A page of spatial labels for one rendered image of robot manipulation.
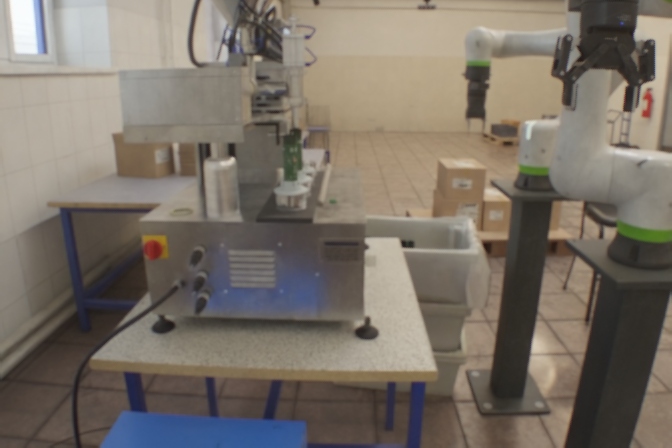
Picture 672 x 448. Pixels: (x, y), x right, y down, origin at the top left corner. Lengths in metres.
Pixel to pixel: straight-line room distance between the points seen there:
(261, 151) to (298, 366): 0.60
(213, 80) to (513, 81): 11.20
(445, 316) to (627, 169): 1.03
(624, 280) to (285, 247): 0.71
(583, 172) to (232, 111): 0.77
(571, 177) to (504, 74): 10.80
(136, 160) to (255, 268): 1.95
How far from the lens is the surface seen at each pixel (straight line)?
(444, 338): 1.96
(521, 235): 1.81
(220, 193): 0.99
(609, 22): 0.71
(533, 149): 1.75
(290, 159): 0.97
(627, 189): 1.13
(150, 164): 2.81
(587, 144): 1.12
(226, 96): 0.96
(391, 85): 11.33
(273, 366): 0.98
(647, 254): 1.17
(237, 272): 1.02
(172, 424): 1.12
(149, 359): 1.06
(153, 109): 1.01
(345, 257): 0.97
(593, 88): 1.12
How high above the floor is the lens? 1.32
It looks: 15 degrees down
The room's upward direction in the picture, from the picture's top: straight up
